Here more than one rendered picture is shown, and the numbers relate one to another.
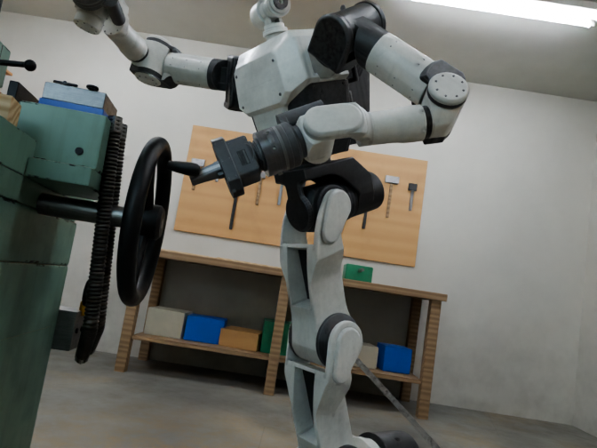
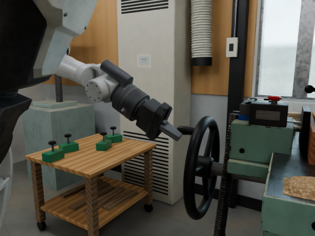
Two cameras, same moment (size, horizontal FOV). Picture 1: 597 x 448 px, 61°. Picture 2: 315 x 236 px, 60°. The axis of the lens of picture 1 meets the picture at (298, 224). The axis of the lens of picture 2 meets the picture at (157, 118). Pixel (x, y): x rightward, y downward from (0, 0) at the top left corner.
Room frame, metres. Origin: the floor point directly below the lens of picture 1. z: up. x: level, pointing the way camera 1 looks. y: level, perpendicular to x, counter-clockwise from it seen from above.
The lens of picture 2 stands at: (1.54, 0.54, 1.10)
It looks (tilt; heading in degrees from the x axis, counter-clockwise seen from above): 11 degrees down; 213
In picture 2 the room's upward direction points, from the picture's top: straight up
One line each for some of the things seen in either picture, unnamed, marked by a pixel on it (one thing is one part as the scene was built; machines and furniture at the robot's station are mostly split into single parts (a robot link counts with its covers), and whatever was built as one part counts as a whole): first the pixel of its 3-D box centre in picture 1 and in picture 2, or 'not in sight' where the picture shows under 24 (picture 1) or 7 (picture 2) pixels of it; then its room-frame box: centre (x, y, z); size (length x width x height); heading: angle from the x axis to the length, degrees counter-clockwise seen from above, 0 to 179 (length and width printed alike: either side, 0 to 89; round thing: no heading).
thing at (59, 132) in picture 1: (70, 146); (262, 136); (0.84, 0.40, 0.91); 0.15 x 0.14 x 0.09; 7
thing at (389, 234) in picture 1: (302, 195); not in sight; (4.11, 0.01, 1.50); 2.00 x 0.04 x 0.90; 90
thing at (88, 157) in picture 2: not in sight; (95, 178); (0.29, -0.77, 0.32); 0.66 x 0.57 x 0.64; 1
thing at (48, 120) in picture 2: not in sight; (60, 97); (-0.09, -1.58, 0.79); 0.62 x 0.48 x 1.58; 88
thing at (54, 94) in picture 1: (82, 107); (263, 108); (0.84, 0.40, 0.99); 0.13 x 0.11 x 0.06; 7
